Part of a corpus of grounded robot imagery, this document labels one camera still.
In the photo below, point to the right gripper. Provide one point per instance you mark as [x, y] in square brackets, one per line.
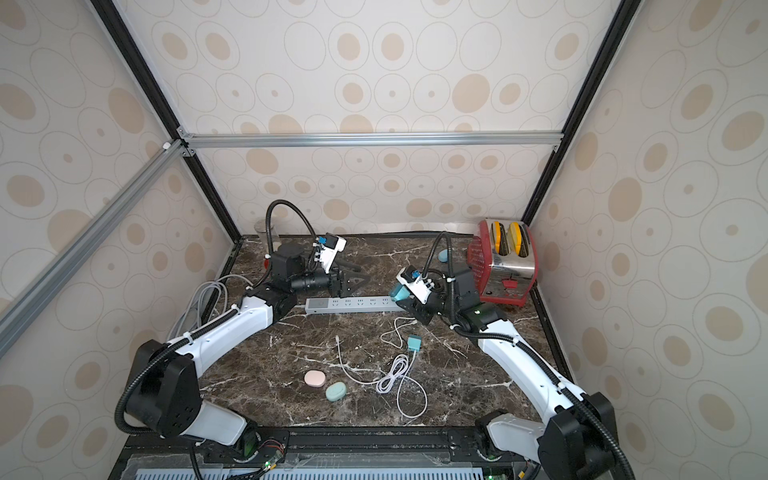
[413, 305]

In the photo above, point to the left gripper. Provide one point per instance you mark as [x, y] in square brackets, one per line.
[338, 283]

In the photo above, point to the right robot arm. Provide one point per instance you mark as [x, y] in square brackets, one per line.
[576, 436]

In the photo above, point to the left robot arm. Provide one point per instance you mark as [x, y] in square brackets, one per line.
[162, 394]

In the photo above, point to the red silver toaster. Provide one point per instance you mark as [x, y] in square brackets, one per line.
[503, 259]

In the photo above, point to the clear glass jar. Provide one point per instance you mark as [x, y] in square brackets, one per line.
[261, 230]

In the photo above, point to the pink earbud case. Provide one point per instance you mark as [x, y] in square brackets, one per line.
[315, 378]

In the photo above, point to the green earbud case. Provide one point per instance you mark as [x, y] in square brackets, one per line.
[336, 391]

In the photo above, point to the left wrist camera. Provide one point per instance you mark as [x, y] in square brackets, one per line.
[326, 248]

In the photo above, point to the horizontal aluminium rail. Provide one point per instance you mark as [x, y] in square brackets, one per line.
[378, 139]

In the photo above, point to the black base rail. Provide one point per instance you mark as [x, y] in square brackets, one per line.
[329, 453]

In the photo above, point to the diagonal aluminium rail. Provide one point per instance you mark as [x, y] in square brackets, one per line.
[23, 311]

